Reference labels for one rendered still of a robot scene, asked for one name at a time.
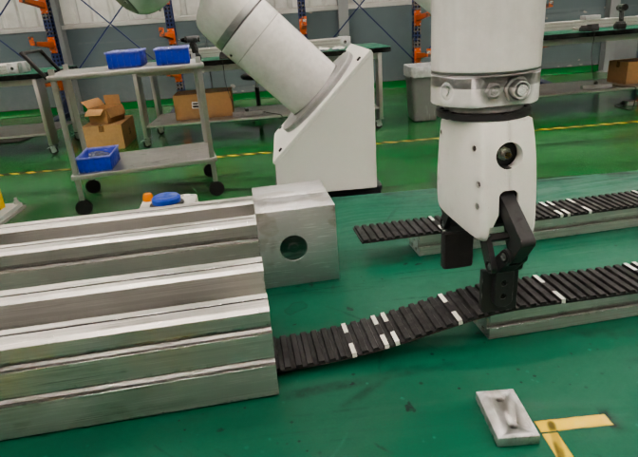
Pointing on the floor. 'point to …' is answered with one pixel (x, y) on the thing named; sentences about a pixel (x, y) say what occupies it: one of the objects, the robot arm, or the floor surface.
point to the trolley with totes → (97, 165)
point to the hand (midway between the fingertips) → (476, 275)
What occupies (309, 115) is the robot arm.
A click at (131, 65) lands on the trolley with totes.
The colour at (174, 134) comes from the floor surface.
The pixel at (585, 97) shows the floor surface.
